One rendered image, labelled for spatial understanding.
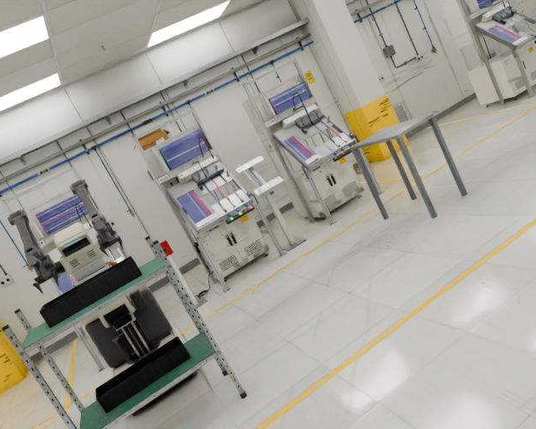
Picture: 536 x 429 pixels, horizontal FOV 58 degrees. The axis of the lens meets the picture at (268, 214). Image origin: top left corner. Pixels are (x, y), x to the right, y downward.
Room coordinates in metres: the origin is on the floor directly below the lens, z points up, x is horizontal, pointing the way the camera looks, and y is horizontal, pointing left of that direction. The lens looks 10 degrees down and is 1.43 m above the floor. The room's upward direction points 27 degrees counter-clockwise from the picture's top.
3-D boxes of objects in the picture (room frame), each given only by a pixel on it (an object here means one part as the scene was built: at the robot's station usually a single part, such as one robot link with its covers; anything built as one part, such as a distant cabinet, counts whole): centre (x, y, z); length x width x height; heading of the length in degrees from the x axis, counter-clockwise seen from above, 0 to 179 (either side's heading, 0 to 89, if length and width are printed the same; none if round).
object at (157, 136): (5.80, 0.70, 1.82); 0.68 x 0.30 x 0.20; 107
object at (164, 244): (4.99, 1.14, 0.39); 0.24 x 0.24 x 0.78; 17
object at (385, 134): (4.36, -1.34, 0.40); 0.70 x 0.45 x 0.80; 22
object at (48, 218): (5.23, 1.99, 0.95); 1.35 x 0.82 x 1.90; 17
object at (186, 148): (5.55, 0.50, 1.52); 0.51 x 0.13 x 0.27; 107
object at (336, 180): (5.91, -0.86, 0.65); 1.01 x 0.73 x 1.29; 17
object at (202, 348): (2.78, 1.12, 0.55); 0.91 x 0.46 x 1.10; 107
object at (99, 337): (3.61, 1.36, 0.59); 0.55 x 0.34 x 0.83; 106
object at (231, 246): (5.65, 0.60, 0.31); 0.70 x 0.65 x 0.62; 107
